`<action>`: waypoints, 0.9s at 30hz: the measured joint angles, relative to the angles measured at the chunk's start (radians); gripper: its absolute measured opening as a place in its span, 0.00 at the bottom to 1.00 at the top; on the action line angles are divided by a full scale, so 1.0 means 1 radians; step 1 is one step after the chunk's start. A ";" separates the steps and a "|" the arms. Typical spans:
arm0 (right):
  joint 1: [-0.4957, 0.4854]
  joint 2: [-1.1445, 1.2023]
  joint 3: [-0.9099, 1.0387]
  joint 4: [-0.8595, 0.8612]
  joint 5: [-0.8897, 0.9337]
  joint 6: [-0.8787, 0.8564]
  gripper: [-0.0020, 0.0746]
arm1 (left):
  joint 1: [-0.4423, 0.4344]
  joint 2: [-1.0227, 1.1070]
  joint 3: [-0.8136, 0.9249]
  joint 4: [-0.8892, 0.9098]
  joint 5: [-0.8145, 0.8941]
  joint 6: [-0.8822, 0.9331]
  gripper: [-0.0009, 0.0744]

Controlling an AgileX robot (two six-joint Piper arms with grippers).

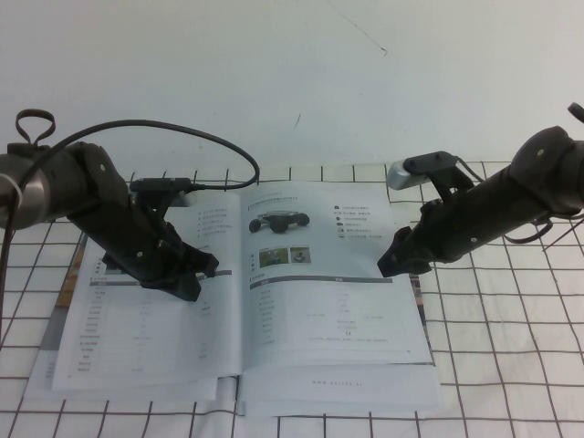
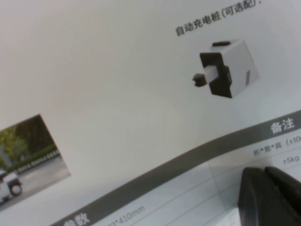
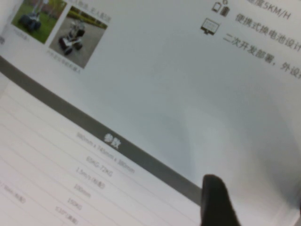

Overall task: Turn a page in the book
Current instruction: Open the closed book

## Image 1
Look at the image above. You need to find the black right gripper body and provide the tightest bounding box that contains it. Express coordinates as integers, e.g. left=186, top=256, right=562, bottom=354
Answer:
left=405, top=182, right=510, bottom=265

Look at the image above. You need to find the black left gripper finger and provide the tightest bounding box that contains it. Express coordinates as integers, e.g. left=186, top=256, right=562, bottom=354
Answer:
left=183, top=244, right=220, bottom=279
left=172, top=269, right=203, bottom=304

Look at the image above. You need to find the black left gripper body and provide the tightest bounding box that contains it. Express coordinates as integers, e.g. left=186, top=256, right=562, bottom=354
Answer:
left=93, top=193, right=187, bottom=288

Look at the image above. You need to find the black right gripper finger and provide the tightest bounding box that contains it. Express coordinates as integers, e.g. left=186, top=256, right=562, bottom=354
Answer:
left=379, top=253, right=433, bottom=278
left=377, top=226, right=412, bottom=268

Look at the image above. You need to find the white product catalogue book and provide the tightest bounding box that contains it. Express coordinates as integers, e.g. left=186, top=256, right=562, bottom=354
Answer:
left=51, top=181, right=434, bottom=394

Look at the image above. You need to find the white brochure with web address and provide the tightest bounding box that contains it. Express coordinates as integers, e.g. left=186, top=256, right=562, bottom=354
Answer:
left=22, top=360, right=443, bottom=419

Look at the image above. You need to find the white black-grid tablecloth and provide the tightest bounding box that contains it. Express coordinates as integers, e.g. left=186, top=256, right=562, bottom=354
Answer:
left=0, top=159, right=584, bottom=438

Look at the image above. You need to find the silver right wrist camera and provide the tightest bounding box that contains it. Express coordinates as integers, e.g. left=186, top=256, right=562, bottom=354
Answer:
left=387, top=160, right=433, bottom=192

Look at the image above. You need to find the black left camera mount bracket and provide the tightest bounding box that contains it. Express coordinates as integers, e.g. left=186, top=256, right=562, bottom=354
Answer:
left=130, top=176, right=193, bottom=229

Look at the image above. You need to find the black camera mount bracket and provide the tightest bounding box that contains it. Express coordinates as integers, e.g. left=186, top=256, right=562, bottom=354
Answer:
left=404, top=151, right=475, bottom=206
left=130, top=176, right=193, bottom=229

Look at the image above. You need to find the black right camera mount bracket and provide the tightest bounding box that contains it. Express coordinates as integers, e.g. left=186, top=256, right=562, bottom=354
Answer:
left=404, top=151, right=475, bottom=206

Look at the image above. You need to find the black left camera cable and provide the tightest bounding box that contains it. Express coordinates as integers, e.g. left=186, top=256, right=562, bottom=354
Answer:
left=0, top=119, right=261, bottom=361

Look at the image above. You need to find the black looped cable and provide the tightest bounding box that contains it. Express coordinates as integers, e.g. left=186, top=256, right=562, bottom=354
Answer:
left=15, top=108, right=57, bottom=147

